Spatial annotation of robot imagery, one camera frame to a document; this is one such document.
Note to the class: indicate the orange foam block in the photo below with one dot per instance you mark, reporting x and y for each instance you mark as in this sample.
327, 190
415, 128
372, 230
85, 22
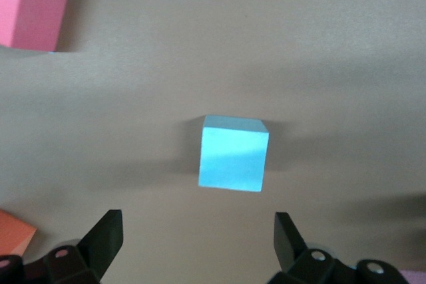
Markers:
15, 230

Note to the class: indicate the red foam block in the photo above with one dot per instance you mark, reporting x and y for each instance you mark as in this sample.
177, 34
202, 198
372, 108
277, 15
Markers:
30, 14

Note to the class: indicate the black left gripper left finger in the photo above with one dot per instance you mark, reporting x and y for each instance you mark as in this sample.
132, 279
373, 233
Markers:
96, 250

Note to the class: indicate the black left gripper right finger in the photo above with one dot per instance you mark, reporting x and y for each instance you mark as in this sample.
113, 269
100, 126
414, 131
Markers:
293, 250

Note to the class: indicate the blue foam block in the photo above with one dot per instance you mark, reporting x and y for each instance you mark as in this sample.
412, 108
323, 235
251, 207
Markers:
233, 157

